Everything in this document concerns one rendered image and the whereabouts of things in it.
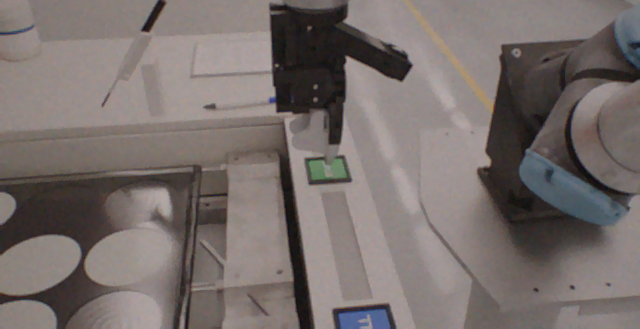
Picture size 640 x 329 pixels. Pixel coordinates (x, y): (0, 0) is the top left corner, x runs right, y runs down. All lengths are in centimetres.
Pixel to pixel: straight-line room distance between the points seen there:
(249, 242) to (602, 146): 43
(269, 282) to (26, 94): 55
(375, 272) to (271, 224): 22
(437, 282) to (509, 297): 116
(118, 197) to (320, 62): 36
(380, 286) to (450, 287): 136
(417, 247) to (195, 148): 131
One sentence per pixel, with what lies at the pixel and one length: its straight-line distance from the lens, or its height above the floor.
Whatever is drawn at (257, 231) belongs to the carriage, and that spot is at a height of 88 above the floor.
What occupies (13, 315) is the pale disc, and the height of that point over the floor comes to 90.
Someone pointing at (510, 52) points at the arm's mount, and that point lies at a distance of 90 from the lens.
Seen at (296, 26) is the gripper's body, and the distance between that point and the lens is 62.
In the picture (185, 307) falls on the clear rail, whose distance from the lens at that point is 66.
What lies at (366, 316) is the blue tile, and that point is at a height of 96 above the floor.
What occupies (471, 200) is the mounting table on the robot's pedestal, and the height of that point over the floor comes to 82.
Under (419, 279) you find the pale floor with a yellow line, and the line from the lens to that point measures 195.
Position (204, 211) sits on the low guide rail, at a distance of 87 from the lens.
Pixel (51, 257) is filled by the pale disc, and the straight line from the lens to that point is 77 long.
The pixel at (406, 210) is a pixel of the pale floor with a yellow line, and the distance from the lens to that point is 221.
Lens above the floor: 138
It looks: 33 degrees down
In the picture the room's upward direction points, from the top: straight up
